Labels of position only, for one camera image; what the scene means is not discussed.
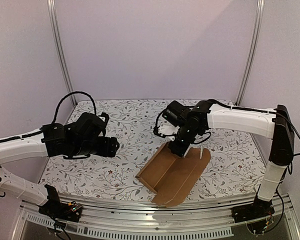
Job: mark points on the brown cardboard box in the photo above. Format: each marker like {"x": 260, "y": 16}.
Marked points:
{"x": 171, "y": 177}

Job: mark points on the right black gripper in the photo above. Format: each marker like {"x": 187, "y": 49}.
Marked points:
{"x": 178, "y": 151}

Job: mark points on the floral patterned table mat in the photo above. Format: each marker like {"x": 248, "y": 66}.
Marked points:
{"x": 236, "y": 166}

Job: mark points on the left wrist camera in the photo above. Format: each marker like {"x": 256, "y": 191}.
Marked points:
{"x": 104, "y": 119}

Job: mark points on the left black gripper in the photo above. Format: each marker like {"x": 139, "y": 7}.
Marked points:
{"x": 109, "y": 148}

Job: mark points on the aluminium front rail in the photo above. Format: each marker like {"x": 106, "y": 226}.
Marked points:
{"x": 106, "y": 219}

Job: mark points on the right aluminium frame post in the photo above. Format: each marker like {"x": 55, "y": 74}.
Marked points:
{"x": 260, "y": 5}

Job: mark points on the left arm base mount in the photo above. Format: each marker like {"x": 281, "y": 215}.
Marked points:
{"x": 56, "y": 209}

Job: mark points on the left aluminium frame post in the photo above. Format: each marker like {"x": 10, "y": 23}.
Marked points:
{"x": 52, "y": 11}

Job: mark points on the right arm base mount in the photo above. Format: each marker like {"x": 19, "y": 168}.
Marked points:
{"x": 255, "y": 210}

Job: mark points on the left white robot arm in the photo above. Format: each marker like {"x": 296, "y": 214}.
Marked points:
{"x": 45, "y": 142}

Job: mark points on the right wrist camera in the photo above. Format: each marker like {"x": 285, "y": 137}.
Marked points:
{"x": 164, "y": 131}

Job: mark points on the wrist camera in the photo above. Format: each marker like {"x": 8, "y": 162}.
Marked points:
{"x": 164, "y": 131}
{"x": 104, "y": 119}

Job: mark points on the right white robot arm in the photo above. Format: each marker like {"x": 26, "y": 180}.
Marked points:
{"x": 271, "y": 123}

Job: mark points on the aluminium frame post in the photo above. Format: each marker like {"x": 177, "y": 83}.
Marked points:
{"x": 260, "y": 5}
{"x": 52, "y": 11}

